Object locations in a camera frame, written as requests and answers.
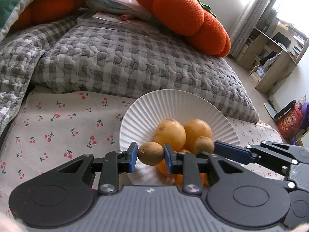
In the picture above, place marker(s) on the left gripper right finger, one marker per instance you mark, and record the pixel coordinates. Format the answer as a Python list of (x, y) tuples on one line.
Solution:
[(185, 164)]

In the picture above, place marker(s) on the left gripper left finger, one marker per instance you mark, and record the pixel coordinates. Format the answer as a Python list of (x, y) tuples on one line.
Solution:
[(115, 163)]

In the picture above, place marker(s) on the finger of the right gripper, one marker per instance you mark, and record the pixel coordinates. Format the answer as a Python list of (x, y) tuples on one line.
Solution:
[(239, 152)]

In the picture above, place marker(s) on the small orange kumquat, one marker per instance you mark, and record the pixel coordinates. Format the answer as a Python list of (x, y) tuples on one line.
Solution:
[(179, 179)]

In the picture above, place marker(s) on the orange tangerine with stem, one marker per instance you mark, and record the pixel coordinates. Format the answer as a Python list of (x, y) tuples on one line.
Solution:
[(161, 167)]

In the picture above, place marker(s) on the small brown longan fruit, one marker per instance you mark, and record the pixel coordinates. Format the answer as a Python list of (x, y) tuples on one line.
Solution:
[(204, 144)]

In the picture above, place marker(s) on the large yellow round fruit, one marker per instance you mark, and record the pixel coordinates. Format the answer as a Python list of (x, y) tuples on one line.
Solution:
[(194, 129)]

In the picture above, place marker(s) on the small brown longan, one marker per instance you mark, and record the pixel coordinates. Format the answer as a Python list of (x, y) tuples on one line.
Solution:
[(151, 153)]

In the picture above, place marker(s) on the white ribbed plate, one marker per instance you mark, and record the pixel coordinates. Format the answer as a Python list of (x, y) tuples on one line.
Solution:
[(145, 114)]

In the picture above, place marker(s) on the red printed bag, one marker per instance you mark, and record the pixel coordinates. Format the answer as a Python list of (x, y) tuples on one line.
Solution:
[(290, 121)]

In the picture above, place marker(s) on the cherry print cloth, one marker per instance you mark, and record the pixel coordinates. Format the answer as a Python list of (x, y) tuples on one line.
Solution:
[(52, 129)]

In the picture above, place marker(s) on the wooden shelf unit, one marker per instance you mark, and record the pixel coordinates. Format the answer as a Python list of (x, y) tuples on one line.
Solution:
[(270, 54)]

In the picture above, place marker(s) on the grey checkered quilt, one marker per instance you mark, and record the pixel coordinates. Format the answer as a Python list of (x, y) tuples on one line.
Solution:
[(66, 57)]

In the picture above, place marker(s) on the white curtain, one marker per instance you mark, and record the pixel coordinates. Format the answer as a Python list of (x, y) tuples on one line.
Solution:
[(245, 24)]

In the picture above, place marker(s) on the orange pumpkin plush cushion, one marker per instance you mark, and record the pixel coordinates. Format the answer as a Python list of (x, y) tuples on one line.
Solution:
[(193, 20)]

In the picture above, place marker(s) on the pink pastel folded fabric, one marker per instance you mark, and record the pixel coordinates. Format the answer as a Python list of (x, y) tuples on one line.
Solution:
[(106, 12)]

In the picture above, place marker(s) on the orange red cushion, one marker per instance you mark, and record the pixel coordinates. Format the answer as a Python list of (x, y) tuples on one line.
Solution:
[(45, 11)]

